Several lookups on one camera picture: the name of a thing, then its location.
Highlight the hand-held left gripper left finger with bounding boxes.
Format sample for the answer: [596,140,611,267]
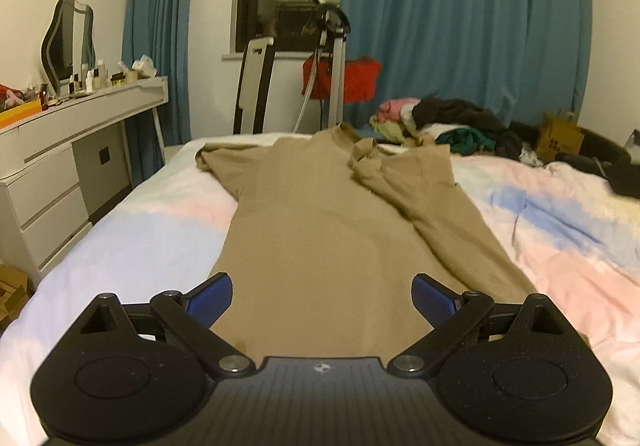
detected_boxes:
[67,272,256,377]

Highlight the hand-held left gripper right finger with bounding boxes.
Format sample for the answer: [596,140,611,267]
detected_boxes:
[387,273,576,377]

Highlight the tan printed shirt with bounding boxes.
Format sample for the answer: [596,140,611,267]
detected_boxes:
[194,123,551,367]

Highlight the pile of mixed clothes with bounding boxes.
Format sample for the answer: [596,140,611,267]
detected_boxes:
[369,97,538,162]

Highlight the bed with pastel cover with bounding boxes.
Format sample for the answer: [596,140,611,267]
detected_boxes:
[0,131,640,446]

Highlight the cardboard boxes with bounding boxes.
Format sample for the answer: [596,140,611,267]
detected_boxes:
[0,263,31,327]

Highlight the white vanity desk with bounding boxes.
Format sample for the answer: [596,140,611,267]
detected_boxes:
[0,75,170,287]

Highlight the brown paper bag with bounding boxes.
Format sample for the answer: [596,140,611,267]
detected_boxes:
[536,111,585,162]

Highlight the white and black chair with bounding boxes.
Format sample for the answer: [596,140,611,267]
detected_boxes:
[233,37,277,134]

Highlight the black armchair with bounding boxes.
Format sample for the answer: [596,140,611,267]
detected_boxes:
[510,121,640,199]

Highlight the red cloth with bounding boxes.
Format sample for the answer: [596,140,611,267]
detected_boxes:
[301,55,382,102]

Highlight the tissue box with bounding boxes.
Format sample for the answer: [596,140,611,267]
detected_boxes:
[131,55,160,78]

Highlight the garment steamer stand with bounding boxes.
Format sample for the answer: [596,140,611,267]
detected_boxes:
[292,0,351,132]

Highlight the group of cosmetic bottles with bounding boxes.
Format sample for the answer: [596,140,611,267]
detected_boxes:
[67,59,111,94]

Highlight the orange tray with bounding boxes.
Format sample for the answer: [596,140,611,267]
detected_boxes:
[0,99,42,128]

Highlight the narrow blue curtain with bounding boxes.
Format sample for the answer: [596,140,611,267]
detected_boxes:
[121,0,201,177]

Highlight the wide blue curtain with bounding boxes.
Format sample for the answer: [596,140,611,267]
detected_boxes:
[342,0,593,137]

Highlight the wavy framed vanity mirror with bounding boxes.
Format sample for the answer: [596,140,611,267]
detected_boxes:
[40,0,96,100]

